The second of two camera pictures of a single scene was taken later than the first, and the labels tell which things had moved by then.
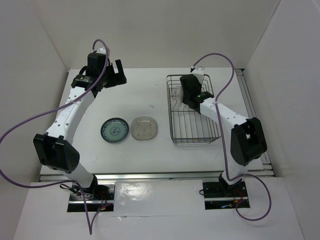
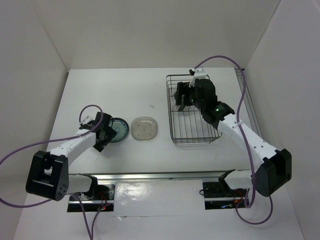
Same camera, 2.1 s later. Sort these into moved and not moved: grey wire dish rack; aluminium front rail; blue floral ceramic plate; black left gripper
Moved: black left gripper
Not moved: blue floral ceramic plate; grey wire dish rack; aluminium front rail
